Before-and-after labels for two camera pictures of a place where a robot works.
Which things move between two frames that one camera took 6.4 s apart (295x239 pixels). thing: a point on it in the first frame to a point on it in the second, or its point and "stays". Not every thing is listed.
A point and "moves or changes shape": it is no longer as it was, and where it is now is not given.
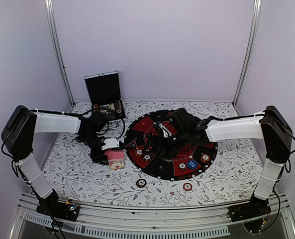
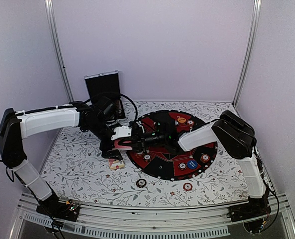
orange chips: [139, 153] stays
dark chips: [182, 166] stays
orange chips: [205, 158] stays
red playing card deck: [115, 155] moves or changes shape
